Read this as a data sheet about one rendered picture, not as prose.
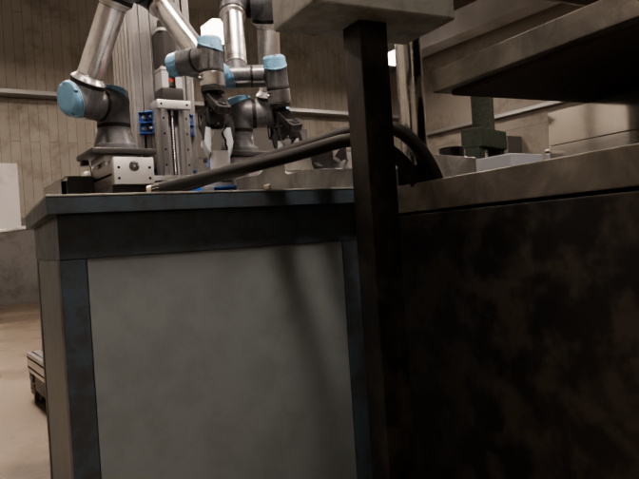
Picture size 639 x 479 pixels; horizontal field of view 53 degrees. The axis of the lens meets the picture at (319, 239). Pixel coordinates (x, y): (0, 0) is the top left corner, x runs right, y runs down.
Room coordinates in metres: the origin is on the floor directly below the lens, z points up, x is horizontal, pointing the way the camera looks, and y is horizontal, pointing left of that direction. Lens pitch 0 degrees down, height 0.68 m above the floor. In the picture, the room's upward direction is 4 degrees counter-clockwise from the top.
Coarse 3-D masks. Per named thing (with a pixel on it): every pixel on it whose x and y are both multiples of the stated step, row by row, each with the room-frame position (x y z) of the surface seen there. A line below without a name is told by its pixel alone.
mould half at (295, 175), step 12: (348, 156) 1.83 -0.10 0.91; (276, 168) 1.79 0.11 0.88; (288, 168) 1.74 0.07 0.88; (300, 168) 1.76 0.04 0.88; (348, 168) 1.83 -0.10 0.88; (240, 180) 2.04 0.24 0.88; (252, 180) 1.95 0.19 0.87; (264, 180) 1.86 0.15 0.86; (276, 180) 1.79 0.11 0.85; (288, 180) 1.72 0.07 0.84; (300, 180) 1.65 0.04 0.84; (312, 180) 1.64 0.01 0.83; (324, 180) 1.65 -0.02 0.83; (336, 180) 1.67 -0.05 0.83; (348, 180) 1.69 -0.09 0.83
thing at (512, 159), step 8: (480, 160) 5.62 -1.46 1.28; (488, 160) 5.56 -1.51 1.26; (496, 160) 5.48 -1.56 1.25; (504, 160) 5.41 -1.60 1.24; (512, 160) 5.36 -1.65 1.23; (520, 160) 5.42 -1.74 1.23; (528, 160) 5.48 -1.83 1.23; (536, 160) 5.55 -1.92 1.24; (480, 168) 5.63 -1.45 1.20; (488, 168) 5.56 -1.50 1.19
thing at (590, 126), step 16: (624, 96) 1.42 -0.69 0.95; (560, 112) 1.58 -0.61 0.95; (576, 112) 1.54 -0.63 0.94; (592, 112) 1.50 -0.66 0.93; (608, 112) 1.46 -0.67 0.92; (624, 112) 1.42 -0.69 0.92; (560, 128) 1.58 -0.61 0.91; (576, 128) 1.54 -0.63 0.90; (592, 128) 1.50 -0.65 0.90; (608, 128) 1.46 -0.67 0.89; (624, 128) 1.43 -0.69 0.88; (560, 144) 1.58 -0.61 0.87; (576, 144) 1.54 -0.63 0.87; (592, 144) 1.50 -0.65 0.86; (608, 144) 1.46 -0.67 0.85; (624, 144) 1.43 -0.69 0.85
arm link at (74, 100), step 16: (112, 0) 2.04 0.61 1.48; (128, 0) 2.06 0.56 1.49; (144, 0) 2.13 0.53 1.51; (96, 16) 2.07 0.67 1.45; (112, 16) 2.07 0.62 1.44; (96, 32) 2.08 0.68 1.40; (112, 32) 2.09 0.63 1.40; (96, 48) 2.09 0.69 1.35; (112, 48) 2.13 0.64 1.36; (80, 64) 2.12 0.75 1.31; (96, 64) 2.11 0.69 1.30; (80, 80) 2.10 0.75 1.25; (96, 80) 2.13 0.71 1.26; (64, 96) 2.13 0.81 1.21; (80, 96) 2.10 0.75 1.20; (96, 96) 2.15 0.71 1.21; (64, 112) 2.14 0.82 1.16; (80, 112) 2.13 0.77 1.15; (96, 112) 2.18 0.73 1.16
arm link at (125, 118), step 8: (112, 88) 2.24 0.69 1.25; (120, 88) 2.26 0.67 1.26; (112, 96) 2.23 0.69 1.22; (120, 96) 2.26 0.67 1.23; (112, 104) 2.22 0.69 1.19; (120, 104) 2.25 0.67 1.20; (128, 104) 2.30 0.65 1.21; (112, 112) 2.23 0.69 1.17; (120, 112) 2.26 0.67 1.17; (128, 112) 2.29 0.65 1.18; (104, 120) 2.24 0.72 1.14; (112, 120) 2.24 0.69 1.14; (120, 120) 2.26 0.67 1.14; (128, 120) 2.29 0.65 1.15
